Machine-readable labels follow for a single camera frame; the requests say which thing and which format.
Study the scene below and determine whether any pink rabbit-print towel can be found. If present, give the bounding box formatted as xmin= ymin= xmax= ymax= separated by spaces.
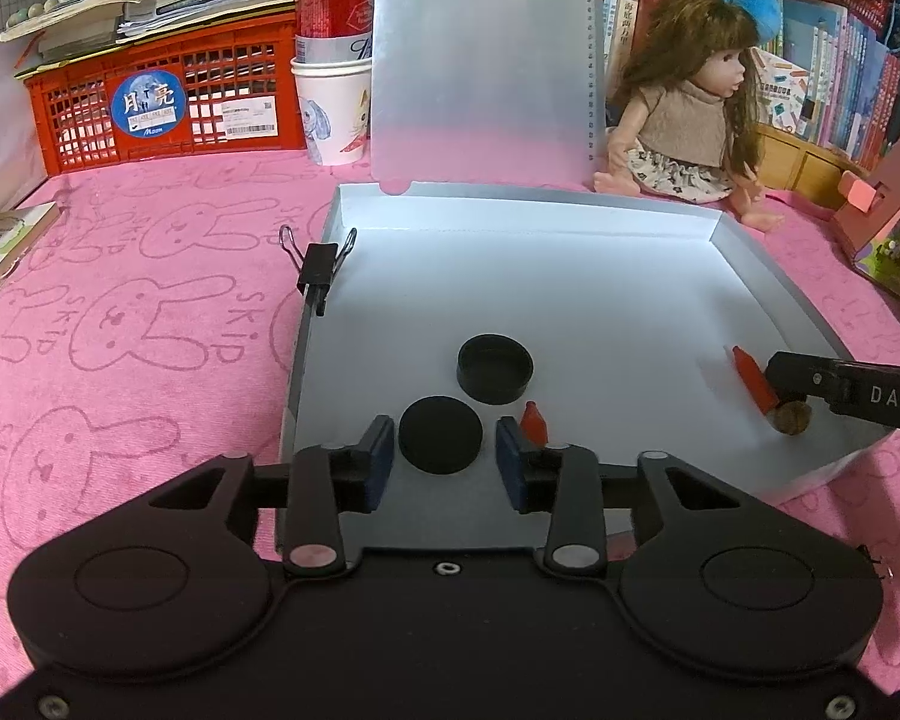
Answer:
xmin=0 ymin=142 xmax=900 ymax=695

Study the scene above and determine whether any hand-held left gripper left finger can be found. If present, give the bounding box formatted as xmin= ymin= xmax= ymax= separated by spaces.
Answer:
xmin=150 ymin=414 xmax=396 ymax=577

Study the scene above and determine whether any black round cap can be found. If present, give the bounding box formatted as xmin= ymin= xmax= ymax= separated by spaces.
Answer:
xmin=457 ymin=334 xmax=535 ymax=402

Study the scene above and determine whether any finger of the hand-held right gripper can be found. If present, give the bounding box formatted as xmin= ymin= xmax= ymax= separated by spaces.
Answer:
xmin=765 ymin=351 xmax=841 ymax=413

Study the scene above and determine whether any pink cardboard phone stand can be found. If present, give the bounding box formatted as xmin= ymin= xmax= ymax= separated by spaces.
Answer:
xmin=832 ymin=101 xmax=900 ymax=301

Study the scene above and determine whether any silver cardboard box tray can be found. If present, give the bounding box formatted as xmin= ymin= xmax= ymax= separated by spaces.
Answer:
xmin=276 ymin=181 xmax=897 ymax=563

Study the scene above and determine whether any red drink can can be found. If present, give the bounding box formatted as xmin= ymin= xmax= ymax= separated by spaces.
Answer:
xmin=294 ymin=0 xmax=376 ymax=65

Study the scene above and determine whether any white paper cup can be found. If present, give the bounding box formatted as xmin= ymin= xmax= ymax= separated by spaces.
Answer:
xmin=291 ymin=56 xmax=374 ymax=166

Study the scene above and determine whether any black round lid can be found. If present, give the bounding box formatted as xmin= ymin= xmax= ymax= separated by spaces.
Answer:
xmin=399 ymin=397 xmax=486 ymax=475

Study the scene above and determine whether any red plastic basket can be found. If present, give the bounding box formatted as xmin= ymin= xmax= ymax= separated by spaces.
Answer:
xmin=26 ymin=11 xmax=308 ymax=177

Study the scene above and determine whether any wooden drawer unit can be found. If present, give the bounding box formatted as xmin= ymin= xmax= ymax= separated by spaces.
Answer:
xmin=754 ymin=124 xmax=871 ymax=207

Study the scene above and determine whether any small black binder clip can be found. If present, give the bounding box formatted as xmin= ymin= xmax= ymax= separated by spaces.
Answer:
xmin=279 ymin=225 xmax=359 ymax=316

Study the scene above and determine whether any long-haired baby doll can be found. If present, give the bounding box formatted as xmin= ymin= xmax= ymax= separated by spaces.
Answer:
xmin=594 ymin=0 xmax=785 ymax=232

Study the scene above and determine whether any red crayon tip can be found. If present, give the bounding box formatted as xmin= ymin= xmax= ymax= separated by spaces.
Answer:
xmin=520 ymin=401 xmax=550 ymax=445
xmin=733 ymin=345 xmax=779 ymax=415

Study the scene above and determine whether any blue plush ball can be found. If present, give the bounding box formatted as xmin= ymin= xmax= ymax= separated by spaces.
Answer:
xmin=741 ymin=0 xmax=785 ymax=42

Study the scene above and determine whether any row of shelved books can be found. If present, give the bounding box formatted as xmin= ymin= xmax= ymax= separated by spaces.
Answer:
xmin=600 ymin=0 xmax=900 ymax=173

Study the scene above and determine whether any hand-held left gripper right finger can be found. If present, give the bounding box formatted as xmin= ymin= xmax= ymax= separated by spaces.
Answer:
xmin=495 ymin=418 xmax=751 ymax=575

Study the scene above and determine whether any flat book beside towel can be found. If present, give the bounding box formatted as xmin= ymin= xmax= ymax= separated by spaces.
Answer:
xmin=0 ymin=199 xmax=61 ymax=316

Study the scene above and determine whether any brown walnut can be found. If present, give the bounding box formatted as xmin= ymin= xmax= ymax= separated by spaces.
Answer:
xmin=771 ymin=403 xmax=812 ymax=436

